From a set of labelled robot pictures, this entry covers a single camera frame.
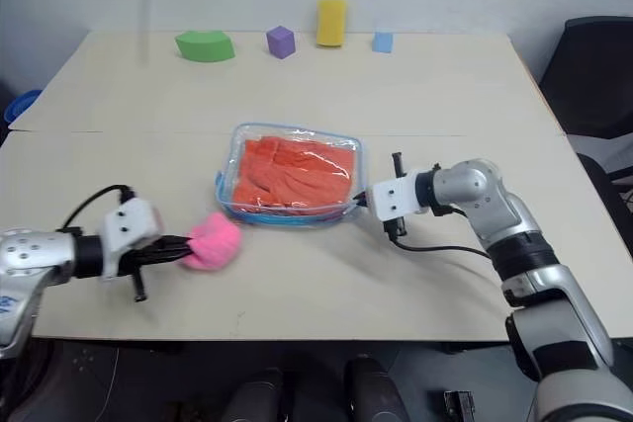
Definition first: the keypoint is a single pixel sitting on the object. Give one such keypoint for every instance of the black office chair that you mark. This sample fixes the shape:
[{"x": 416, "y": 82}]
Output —
[{"x": 593, "y": 86}]

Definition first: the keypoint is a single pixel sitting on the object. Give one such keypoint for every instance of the blue round bin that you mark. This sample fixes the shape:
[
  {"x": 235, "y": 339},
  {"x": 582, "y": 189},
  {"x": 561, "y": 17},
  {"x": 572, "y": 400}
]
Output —
[{"x": 20, "y": 106}]

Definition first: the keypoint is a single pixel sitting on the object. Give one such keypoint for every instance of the purple foam cube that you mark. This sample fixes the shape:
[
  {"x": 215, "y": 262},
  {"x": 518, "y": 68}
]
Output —
[{"x": 281, "y": 41}]

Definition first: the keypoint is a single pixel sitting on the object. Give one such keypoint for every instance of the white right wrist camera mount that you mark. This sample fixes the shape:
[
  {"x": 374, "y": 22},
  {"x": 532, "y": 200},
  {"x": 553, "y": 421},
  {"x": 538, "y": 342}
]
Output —
[{"x": 394, "y": 197}]

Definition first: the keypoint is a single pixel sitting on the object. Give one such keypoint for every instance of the pale grey vertical pole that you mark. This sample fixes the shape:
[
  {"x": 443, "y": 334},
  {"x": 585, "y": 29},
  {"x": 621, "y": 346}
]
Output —
[{"x": 147, "y": 7}]

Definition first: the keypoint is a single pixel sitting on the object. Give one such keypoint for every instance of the pink fluffy cloth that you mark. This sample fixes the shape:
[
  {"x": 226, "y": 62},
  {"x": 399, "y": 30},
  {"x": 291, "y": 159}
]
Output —
[{"x": 215, "y": 242}]

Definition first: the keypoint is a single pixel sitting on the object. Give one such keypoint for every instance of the clear plastic zip pouch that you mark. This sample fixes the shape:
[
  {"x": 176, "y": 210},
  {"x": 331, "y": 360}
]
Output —
[{"x": 232, "y": 180}]

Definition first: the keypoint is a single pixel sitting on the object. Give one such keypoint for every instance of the light blue foam cube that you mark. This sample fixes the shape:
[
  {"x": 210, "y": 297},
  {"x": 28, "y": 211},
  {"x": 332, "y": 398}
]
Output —
[{"x": 383, "y": 42}]

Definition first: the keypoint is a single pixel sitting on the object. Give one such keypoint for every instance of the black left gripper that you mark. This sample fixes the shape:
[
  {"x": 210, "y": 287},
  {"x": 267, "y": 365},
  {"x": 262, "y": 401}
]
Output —
[{"x": 143, "y": 255}]

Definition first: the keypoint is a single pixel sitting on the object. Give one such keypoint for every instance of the yellow tall foam block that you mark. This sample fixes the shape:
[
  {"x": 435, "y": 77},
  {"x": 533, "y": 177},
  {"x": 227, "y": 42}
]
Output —
[{"x": 331, "y": 22}]

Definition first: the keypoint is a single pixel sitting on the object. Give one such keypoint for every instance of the green curved foam block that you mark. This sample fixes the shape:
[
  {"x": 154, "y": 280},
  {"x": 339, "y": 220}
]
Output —
[{"x": 205, "y": 46}]

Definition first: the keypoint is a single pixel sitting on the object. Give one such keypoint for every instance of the orange folded cloth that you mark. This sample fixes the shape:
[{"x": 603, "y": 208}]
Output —
[{"x": 297, "y": 175}]

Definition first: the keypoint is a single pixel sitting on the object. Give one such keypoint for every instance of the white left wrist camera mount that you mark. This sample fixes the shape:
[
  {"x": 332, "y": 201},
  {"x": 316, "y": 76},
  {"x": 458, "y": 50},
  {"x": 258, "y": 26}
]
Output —
[{"x": 129, "y": 222}]

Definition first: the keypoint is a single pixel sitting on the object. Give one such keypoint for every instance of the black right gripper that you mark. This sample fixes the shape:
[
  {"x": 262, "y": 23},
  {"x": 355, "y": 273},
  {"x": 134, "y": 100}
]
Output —
[{"x": 396, "y": 165}]

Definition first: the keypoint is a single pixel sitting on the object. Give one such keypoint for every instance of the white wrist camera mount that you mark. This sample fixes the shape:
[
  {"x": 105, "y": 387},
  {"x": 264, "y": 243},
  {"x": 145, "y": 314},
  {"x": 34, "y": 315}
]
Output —
[
  {"x": 394, "y": 197},
  {"x": 129, "y": 222}
]

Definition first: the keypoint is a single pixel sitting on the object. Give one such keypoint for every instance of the small black box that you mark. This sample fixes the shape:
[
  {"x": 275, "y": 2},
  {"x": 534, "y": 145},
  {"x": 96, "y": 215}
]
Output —
[{"x": 460, "y": 404}]

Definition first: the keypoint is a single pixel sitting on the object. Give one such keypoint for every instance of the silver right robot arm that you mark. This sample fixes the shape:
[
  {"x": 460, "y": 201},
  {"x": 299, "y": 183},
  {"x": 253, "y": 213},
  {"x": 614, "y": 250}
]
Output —
[{"x": 529, "y": 264}]

